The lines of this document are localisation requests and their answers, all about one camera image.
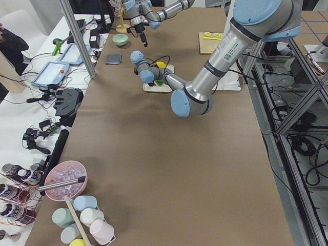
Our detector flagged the near teach pendant tablet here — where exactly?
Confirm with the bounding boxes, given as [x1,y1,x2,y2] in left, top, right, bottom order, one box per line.
[31,61,70,87]

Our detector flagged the aluminium frame post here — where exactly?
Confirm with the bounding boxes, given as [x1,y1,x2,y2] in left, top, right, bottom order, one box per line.
[58,0,96,79]

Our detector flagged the cream plastic cup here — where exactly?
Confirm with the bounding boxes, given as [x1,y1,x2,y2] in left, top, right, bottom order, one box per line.
[80,208,105,227]

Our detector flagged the pink plastic cup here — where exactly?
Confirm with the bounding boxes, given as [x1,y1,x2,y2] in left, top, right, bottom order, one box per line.
[89,219,116,245]

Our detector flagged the copper wire bottle rack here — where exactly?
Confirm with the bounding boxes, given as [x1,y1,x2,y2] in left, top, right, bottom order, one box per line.
[1,163,43,227]

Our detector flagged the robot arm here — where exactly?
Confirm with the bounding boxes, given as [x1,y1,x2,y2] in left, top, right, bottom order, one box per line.
[130,0,303,117]
[124,0,194,47]

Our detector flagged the pink bowl with ice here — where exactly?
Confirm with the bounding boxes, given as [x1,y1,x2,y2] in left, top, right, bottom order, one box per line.
[44,160,88,201]

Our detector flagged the green handled tool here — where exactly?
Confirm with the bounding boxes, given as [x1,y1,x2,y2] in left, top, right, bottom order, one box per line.
[52,38,66,56]

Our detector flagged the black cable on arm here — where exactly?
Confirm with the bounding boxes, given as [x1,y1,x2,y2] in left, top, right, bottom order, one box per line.
[148,55,172,70]

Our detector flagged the yellow plastic knife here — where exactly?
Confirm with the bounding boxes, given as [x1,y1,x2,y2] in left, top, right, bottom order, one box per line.
[202,37,222,40]

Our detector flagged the grey folded cloth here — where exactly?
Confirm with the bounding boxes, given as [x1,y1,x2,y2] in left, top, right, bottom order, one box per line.
[105,54,122,65]

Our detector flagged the yellow lemon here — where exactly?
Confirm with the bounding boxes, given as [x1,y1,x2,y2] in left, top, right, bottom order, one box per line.
[156,61,167,68]

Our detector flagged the wooden cutting board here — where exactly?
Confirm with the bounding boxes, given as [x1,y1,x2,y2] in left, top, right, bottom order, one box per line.
[198,32,223,55]

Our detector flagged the person in black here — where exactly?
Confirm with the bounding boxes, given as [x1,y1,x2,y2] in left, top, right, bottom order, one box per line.
[1,24,29,75]

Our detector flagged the cream rabbit tray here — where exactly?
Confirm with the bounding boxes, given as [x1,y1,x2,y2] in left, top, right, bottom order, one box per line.
[142,61,174,93]

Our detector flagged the grey plastic cup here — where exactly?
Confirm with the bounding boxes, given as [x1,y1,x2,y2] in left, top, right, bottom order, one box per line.
[60,223,81,244]

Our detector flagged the wooden mug tree stand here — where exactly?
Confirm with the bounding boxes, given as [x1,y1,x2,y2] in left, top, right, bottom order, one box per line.
[115,7,130,34]

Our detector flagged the mint green bowl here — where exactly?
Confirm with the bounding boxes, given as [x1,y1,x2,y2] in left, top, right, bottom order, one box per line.
[112,33,128,47]

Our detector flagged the blue plastic cup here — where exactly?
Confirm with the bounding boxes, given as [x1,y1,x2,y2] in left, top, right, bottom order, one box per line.
[73,195,97,212]

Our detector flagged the far teach pendant tablet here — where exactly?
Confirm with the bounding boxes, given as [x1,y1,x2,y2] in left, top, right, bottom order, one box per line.
[56,43,83,66]

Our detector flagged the black bar device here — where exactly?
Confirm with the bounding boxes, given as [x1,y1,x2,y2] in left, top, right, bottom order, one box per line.
[40,130,69,186]

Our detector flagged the green plastic cup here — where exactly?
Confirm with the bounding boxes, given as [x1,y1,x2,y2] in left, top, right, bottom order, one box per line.
[52,208,74,228]

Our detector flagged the yellow plastic cup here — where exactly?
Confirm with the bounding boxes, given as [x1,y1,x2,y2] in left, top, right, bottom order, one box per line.
[69,238,86,246]

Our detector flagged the teach pendant tablet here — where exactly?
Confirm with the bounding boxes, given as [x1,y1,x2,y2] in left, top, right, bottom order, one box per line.
[56,43,83,66]
[31,61,70,87]

